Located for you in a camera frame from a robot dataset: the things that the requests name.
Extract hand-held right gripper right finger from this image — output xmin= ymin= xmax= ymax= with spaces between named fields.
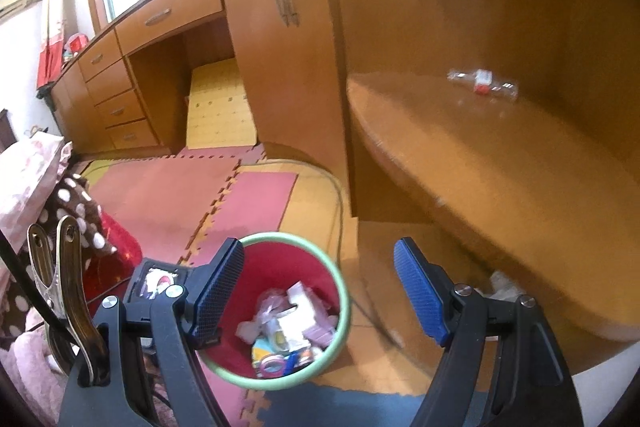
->
xmin=393 ymin=236 xmax=583 ymax=427

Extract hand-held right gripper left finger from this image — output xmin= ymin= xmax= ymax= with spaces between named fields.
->
xmin=59 ymin=236 xmax=246 ymax=427

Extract white mesh sleeve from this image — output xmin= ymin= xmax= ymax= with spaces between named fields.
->
xmin=235 ymin=289 xmax=288 ymax=340

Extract light blue wet wipes packet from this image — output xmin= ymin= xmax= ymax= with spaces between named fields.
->
xmin=250 ymin=337 xmax=313 ymax=378

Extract white paper wrapper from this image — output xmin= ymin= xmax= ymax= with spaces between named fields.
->
xmin=487 ymin=271 xmax=526 ymax=303

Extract red bucket with green rim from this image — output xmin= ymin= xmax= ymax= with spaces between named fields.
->
xmin=192 ymin=232 xmax=353 ymax=390

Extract wooden shelf unit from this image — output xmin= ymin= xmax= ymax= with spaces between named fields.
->
xmin=312 ymin=0 xmax=640 ymax=375

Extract clear plastic bottle red label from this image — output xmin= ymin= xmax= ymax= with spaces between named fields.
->
xmin=447 ymin=68 xmax=521 ymax=98

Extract red cushion with gold stars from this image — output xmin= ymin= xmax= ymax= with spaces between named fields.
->
xmin=82 ymin=212 xmax=143 ymax=303

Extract metal spring clip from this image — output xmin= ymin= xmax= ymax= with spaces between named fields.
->
xmin=27 ymin=216 xmax=108 ymax=385

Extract brown polka-dot blanket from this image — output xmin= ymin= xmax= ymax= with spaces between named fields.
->
xmin=0 ymin=174 xmax=121 ymax=343

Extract blue foam floor mat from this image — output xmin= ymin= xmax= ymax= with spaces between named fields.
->
xmin=255 ymin=379 xmax=501 ymax=427

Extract pink fluffy rug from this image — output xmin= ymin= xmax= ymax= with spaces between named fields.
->
xmin=0 ymin=307 xmax=81 ymax=423

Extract pink pillow with white dots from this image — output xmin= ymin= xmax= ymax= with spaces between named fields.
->
xmin=0 ymin=132 xmax=73 ymax=253

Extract yellow gridded mat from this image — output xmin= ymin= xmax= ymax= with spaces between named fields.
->
xmin=185 ymin=57 xmax=261 ymax=148

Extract dark wooden headboard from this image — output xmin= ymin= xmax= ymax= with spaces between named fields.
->
xmin=0 ymin=109 xmax=16 ymax=145

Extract wooden cabinet with doors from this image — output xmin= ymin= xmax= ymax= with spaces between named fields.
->
xmin=217 ymin=0 xmax=361 ymax=170

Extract red item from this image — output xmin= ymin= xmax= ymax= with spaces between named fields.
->
xmin=62 ymin=32 xmax=91 ymax=58

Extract wooden desk with drawers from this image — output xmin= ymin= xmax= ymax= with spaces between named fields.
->
xmin=47 ymin=0 xmax=261 ymax=155

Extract cream and red curtain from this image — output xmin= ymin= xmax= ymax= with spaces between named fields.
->
xmin=36 ymin=0 xmax=71 ymax=90

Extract air conditioner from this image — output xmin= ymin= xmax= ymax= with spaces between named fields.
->
xmin=0 ymin=0 xmax=43 ymax=20

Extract grey floor cable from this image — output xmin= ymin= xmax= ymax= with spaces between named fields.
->
xmin=262 ymin=159 xmax=403 ymax=350

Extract black cable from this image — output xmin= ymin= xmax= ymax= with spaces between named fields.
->
xmin=0 ymin=237 xmax=71 ymax=338

